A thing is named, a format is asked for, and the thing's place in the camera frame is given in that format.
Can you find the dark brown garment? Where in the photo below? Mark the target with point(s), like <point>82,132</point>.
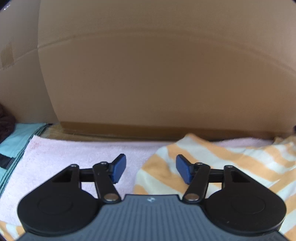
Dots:
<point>7,123</point>

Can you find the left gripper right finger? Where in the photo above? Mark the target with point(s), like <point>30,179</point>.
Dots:
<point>196,176</point>

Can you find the large centre cardboard box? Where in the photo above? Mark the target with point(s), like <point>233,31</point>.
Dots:
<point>218,69</point>

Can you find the pink terry towel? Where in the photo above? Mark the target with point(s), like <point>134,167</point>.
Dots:
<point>150,168</point>

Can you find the left cardboard box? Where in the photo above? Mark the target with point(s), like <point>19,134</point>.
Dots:
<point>23,91</point>

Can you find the teal folded cloth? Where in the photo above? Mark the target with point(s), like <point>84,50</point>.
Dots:
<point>13,148</point>

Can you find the orange white striped sweater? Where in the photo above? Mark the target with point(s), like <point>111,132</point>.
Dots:
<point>282,152</point>

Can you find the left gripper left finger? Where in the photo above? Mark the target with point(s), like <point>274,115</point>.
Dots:
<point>106,175</point>

